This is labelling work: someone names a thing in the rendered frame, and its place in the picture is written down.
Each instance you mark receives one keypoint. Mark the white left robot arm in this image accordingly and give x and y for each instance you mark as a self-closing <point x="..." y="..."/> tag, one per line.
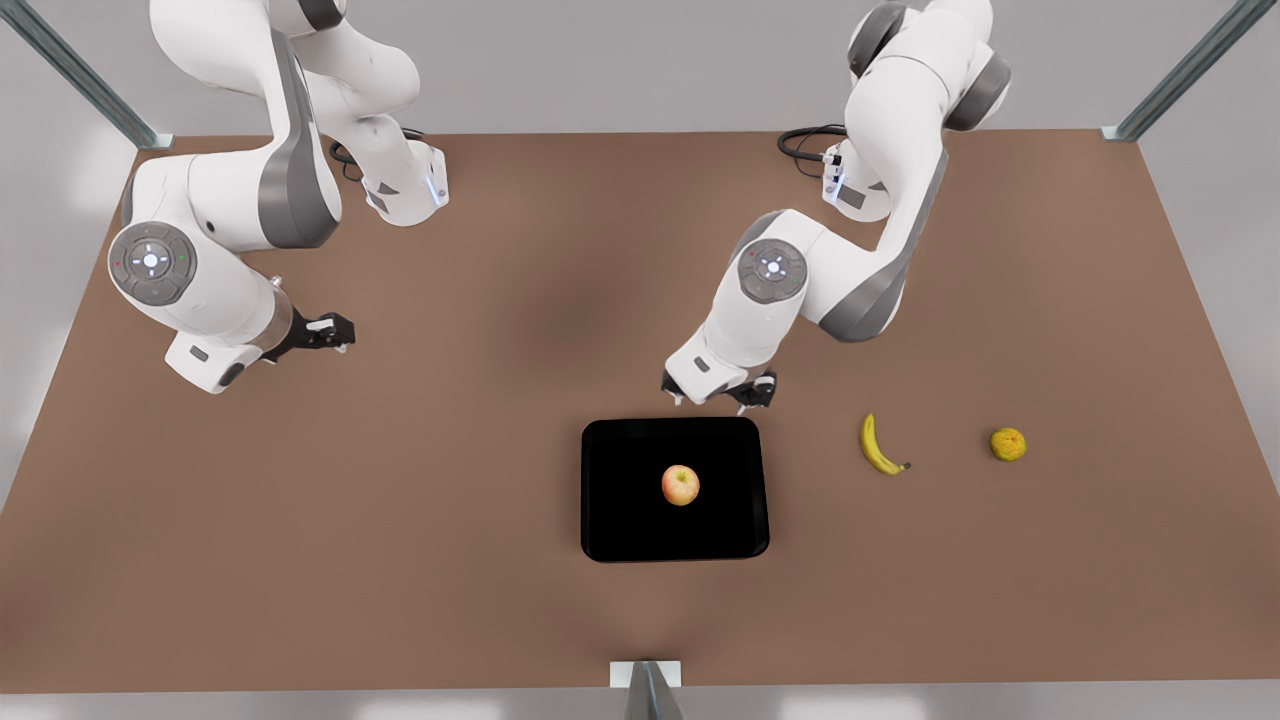
<point x="880" y="120"/>

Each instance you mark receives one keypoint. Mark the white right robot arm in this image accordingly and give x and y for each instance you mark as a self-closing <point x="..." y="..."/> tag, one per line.
<point x="230" y="190"/>

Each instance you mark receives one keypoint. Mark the red yellow apple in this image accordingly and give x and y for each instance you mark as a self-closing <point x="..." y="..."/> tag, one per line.
<point x="680" y="485"/>

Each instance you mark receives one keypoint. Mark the yellow banana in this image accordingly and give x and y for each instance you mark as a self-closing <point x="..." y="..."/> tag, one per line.
<point x="873" y="450"/>

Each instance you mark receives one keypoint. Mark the black rectangular tray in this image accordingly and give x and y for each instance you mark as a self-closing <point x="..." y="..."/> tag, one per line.
<point x="620" y="520"/>

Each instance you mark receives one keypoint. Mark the yellow-green orange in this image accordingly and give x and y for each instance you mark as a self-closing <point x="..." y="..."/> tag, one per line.
<point x="1008" y="445"/>

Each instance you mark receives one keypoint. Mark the silver frame post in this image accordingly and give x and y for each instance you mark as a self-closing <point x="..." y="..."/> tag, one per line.
<point x="80" y="75"/>
<point x="1180" y="75"/>
<point x="648" y="685"/>

